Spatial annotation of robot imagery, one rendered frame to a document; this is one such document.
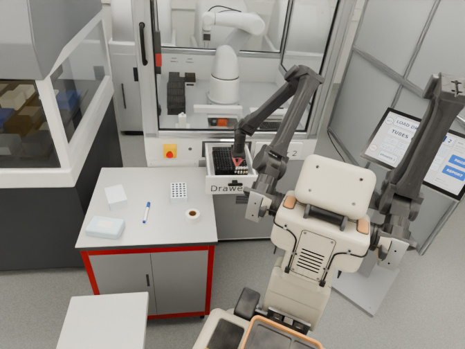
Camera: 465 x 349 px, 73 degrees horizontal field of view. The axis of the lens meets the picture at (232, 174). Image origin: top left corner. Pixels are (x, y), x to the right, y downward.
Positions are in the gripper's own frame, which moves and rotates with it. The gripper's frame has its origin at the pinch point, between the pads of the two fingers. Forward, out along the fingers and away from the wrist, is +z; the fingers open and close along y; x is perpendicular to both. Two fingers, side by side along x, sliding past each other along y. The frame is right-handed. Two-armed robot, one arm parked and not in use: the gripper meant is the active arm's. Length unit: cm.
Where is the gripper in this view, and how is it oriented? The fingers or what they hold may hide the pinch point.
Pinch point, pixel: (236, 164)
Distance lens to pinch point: 165.9
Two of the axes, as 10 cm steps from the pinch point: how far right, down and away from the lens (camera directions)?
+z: -0.9, 7.8, 6.2
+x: 9.9, 0.1, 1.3
